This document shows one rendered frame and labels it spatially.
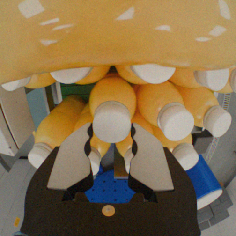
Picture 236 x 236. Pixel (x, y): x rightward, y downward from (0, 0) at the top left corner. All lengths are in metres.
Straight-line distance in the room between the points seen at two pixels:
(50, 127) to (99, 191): 0.23
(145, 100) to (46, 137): 0.16
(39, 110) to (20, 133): 1.36
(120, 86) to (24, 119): 0.21
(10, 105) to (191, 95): 0.31
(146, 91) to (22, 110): 0.24
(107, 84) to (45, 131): 0.12
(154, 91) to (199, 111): 0.08
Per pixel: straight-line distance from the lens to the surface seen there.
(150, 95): 0.17
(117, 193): 0.36
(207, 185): 0.80
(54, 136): 0.20
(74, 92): 0.35
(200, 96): 0.20
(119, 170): 0.30
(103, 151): 0.19
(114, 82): 0.16
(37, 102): 1.60
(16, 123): 0.27
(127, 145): 0.18
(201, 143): 0.38
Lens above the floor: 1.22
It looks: 61 degrees down
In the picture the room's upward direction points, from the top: 179 degrees clockwise
